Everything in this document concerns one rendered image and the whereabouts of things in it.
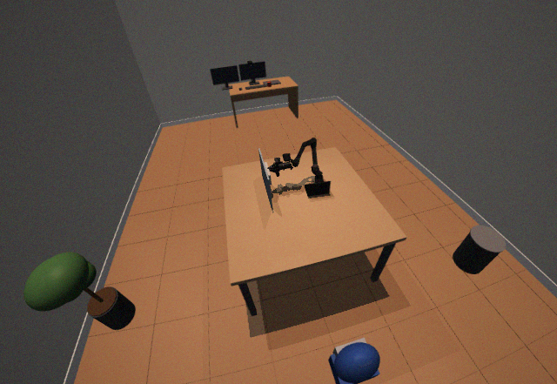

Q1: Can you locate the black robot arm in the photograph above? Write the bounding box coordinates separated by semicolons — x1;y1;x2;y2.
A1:
283;138;325;183

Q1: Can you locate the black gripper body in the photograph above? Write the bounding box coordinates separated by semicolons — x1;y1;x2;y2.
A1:
274;158;285;177

